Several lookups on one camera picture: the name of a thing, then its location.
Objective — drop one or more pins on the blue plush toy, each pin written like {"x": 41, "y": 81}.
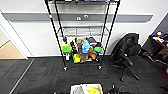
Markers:
{"x": 86, "y": 47}

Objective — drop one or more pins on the dark cluttered desk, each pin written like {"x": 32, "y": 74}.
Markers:
{"x": 160, "y": 45}

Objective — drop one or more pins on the white plastic bottle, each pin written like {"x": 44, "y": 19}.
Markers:
{"x": 67, "y": 56}

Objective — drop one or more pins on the dark grey flat case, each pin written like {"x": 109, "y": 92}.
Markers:
{"x": 95, "y": 42}

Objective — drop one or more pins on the yellow plush toy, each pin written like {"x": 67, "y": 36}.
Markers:
{"x": 93, "y": 90}

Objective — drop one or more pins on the square white wall socket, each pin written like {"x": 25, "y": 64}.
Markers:
{"x": 78, "y": 18}

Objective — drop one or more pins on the black office chair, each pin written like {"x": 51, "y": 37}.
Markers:
{"x": 125, "y": 46}

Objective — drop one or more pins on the brown flat package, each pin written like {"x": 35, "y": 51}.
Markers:
{"x": 84, "y": 58}

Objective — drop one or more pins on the large green plastic bowl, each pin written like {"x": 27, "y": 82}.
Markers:
{"x": 67, "y": 49}

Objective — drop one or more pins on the tall brown cardboard box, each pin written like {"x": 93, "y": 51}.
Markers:
{"x": 79, "y": 42}

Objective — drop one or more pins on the round white wall socket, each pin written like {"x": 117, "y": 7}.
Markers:
{"x": 86, "y": 16}

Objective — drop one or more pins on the yellow flat box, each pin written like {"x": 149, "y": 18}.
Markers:
{"x": 63, "y": 44}

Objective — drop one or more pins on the yellow plastic toy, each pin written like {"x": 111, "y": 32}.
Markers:
{"x": 77, "y": 58}

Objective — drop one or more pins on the small green blue bowl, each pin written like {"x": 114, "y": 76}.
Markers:
{"x": 98, "y": 49}

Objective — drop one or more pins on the orange toy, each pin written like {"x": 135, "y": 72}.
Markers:
{"x": 92, "y": 56}

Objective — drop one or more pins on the tall black bottle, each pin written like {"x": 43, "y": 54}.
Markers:
{"x": 72, "y": 46}

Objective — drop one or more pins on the pale woven basket dark spots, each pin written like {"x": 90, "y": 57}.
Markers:
{"x": 74, "y": 90}

